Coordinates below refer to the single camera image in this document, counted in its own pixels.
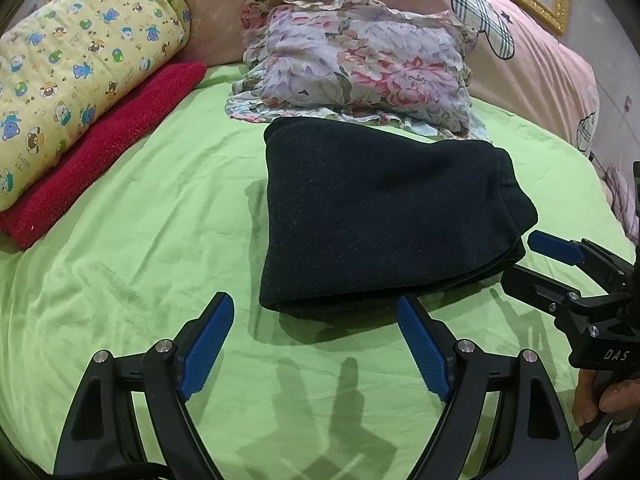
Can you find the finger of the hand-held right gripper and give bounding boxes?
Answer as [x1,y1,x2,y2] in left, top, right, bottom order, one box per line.
[501,265,583,314]
[528,230,636,292]

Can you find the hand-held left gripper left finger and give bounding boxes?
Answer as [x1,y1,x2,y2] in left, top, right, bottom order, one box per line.
[52,291,235,480]

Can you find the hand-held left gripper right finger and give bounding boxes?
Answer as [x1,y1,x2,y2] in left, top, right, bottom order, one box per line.
[396,296,578,480]

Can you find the black pants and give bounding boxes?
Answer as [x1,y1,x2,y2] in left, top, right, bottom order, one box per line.
[259,117,539,330]

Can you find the person's right hand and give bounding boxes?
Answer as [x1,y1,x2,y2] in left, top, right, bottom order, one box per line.
[572,371,640,427]

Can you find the green bed sheet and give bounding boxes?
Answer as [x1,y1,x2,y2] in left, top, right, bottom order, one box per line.
[0,60,636,480]

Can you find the red fleece blanket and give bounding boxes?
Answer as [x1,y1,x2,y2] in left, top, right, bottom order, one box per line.
[0,61,207,251]

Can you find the floral ruffled pillow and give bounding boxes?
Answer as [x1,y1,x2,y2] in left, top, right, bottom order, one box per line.
[225,0,493,142]

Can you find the yellow cartoon animal pillow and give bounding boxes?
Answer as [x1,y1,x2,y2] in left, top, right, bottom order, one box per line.
[0,0,192,212]

